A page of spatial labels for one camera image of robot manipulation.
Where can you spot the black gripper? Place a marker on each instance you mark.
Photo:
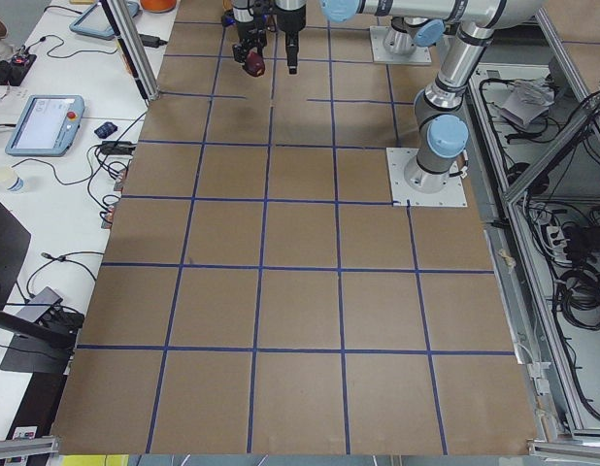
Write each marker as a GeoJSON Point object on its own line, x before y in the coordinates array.
{"type": "Point", "coordinates": [290, 24]}
{"type": "Point", "coordinates": [245, 30]}

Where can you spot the red apple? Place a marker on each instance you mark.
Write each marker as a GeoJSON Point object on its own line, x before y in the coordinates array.
{"type": "Point", "coordinates": [254, 64]}

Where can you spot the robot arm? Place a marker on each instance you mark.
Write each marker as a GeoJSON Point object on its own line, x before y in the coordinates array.
{"type": "Point", "coordinates": [443, 135]}
{"type": "Point", "coordinates": [252, 18]}

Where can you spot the black power adapter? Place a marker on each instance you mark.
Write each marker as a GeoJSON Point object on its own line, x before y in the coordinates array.
{"type": "Point", "coordinates": [150, 41]}

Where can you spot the orange cylindrical container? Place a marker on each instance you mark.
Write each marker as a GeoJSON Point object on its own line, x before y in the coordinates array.
{"type": "Point", "coordinates": [158, 6]}

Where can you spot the teach pendant tablet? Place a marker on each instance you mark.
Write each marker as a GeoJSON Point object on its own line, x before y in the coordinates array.
{"type": "Point", "coordinates": [105, 19]}
{"type": "Point", "coordinates": [47, 126]}

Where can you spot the dark blue checkered pouch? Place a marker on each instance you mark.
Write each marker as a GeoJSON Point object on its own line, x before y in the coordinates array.
{"type": "Point", "coordinates": [105, 130]}

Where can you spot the paper cup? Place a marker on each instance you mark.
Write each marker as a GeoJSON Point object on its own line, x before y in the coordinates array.
{"type": "Point", "coordinates": [10, 179]}

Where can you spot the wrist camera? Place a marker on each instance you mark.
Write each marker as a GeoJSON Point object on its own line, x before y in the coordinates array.
{"type": "Point", "coordinates": [228, 19]}

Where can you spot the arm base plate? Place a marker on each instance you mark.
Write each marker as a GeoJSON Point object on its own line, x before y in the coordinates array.
{"type": "Point", "coordinates": [390, 46]}
{"type": "Point", "coordinates": [410, 186]}

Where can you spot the aluminium frame post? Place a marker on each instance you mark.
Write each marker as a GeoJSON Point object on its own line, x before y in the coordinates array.
{"type": "Point", "coordinates": [131, 46]}

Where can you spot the black camera stand base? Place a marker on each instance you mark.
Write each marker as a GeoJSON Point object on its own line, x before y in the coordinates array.
{"type": "Point", "coordinates": [43, 334]}

